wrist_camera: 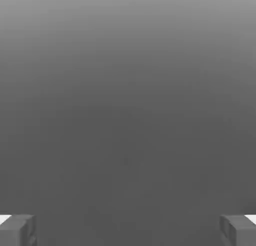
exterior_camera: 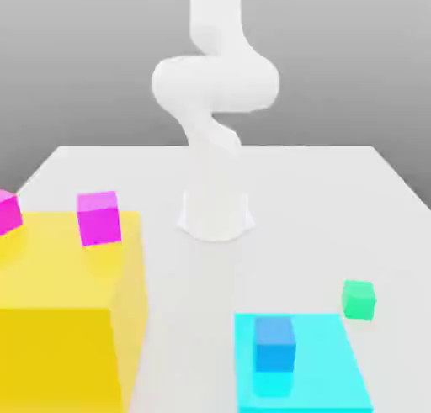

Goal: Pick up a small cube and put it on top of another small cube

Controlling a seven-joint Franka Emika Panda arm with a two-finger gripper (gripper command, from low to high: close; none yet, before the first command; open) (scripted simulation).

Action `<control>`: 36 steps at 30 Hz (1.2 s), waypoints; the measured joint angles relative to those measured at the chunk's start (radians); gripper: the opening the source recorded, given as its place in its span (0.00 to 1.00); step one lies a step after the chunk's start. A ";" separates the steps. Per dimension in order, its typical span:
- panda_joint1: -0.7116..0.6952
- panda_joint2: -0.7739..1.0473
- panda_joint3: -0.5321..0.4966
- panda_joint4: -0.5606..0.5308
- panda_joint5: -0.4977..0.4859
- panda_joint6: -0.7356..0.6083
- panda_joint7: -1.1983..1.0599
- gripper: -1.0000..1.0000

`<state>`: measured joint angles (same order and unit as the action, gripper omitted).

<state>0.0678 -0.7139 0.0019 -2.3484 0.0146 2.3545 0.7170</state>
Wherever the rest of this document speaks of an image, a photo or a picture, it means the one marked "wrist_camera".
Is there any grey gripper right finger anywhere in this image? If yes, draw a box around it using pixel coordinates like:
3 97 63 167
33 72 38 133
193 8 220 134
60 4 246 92
219 213 256 246

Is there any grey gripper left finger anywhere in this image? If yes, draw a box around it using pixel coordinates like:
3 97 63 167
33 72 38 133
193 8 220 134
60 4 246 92
0 213 38 246

